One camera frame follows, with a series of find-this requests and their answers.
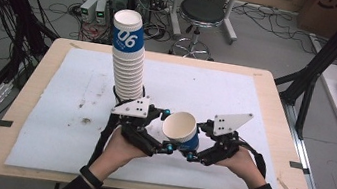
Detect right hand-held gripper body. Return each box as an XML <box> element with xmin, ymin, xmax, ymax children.
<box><xmin>200</xmin><ymin>106</ymin><xmax>256</xmax><ymax>172</ymax></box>

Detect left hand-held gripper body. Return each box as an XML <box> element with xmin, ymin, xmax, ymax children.
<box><xmin>105</xmin><ymin>91</ymin><xmax>164</xmax><ymax>158</ymax></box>

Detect blue label paper cup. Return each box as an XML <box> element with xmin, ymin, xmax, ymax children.
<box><xmin>158</xmin><ymin>108</ymin><xmax>205</xmax><ymax>155</ymax></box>

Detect dark brown cup holder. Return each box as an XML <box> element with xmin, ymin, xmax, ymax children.
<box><xmin>109</xmin><ymin>80</ymin><xmax>149</xmax><ymax>110</ymax></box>

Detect stack of white paper cups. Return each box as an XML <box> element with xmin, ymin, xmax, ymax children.
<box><xmin>100</xmin><ymin>7</ymin><xmax>156</xmax><ymax>105</ymax></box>

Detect person's left hand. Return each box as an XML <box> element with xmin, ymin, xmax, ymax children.
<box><xmin>88</xmin><ymin>126</ymin><xmax>152</xmax><ymax>189</ymax></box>

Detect person's right hand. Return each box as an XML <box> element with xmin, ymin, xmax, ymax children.
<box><xmin>213</xmin><ymin>143</ymin><xmax>272</xmax><ymax>189</ymax></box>

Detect white table mat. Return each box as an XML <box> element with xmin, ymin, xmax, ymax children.
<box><xmin>3</xmin><ymin>39</ymin><xmax>296</xmax><ymax>189</ymax></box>

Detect black wristband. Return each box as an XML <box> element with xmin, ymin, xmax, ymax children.
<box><xmin>76</xmin><ymin>163</ymin><xmax>107</xmax><ymax>189</ymax></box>

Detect black tape piece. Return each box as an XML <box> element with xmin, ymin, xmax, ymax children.
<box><xmin>0</xmin><ymin>118</ymin><xmax>15</xmax><ymax>130</ymax></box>
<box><xmin>287</xmin><ymin>160</ymin><xmax>313</xmax><ymax>176</ymax></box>

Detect wooden table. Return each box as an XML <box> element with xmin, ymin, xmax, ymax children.
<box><xmin>0</xmin><ymin>28</ymin><xmax>333</xmax><ymax>189</ymax></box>

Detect grey power supply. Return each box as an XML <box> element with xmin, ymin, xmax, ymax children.
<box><xmin>77</xmin><ymin>0</ymin><xmax>100</xmax><ymax>24</ymax></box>
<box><xmin>93</xmin><ymin>0</ymin><xmax>111</xmax><ymax>27</ymax></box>

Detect black round stool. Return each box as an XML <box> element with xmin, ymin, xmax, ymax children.
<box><xmin>167</xmin><ymin>0</ymin><xmax>229</xmax><ymax>64</ymax></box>

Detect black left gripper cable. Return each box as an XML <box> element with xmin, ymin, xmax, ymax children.
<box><xmin>87</xmin><ymin>112</ymin><xmax>121</xmax><ymax>172</ymax></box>

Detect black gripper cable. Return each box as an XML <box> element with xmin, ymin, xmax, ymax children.
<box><xmin>232</xmin><ymin>141</ymin><xmax>272</xmax><ymax>189</ymax></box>
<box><xmin>87</xmin><ymin>112</ymin><xmax>121</xmax><ymax>172</ymax></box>

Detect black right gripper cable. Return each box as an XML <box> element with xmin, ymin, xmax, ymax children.
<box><xmin>232</xmin><ymin>141</ymin><xmax>272</xmax><ymax>189</ymax></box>

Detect black floor cables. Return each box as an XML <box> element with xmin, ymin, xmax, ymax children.
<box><xmin>226</xmin><ymin>0</ymin><xmax>337</xmax><ymax>68</ymax></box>

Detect black metal frame post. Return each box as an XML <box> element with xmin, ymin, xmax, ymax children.
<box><xmin>266</xmin><ymin>0</ymin><xmax>337</xmax><ymax>142</ymax></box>

